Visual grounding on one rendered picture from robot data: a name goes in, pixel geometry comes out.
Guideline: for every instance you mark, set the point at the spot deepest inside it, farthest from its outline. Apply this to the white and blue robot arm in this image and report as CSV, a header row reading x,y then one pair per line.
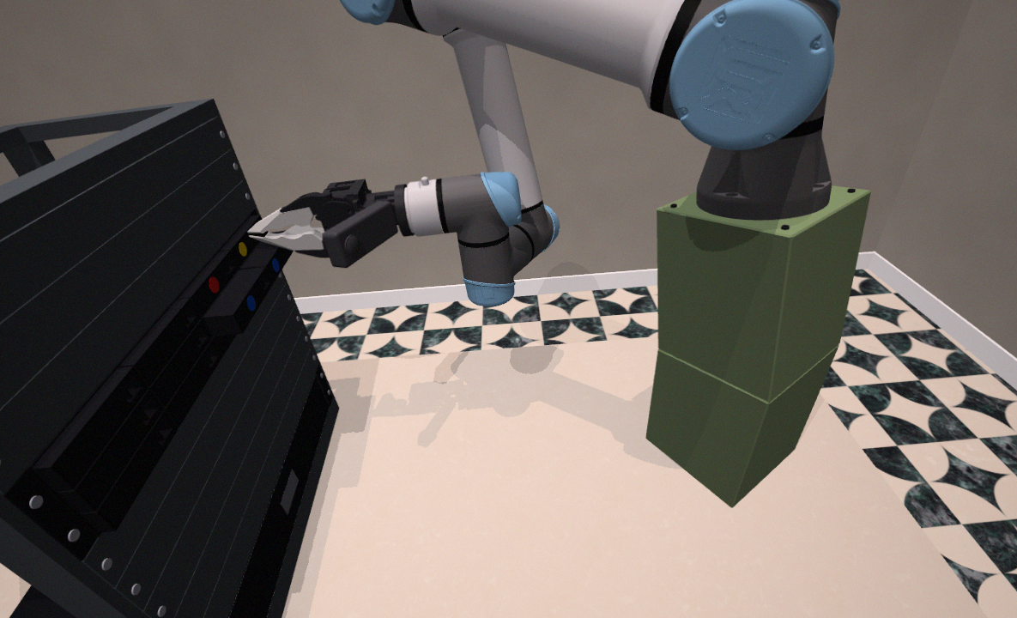
x,y
741,77

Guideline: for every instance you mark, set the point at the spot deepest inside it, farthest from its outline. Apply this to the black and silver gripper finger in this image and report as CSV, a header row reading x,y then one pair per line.
x,y
300,212
305,240

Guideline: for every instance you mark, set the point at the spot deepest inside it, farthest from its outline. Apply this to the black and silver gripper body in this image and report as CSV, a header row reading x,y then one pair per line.
x,y
349,199

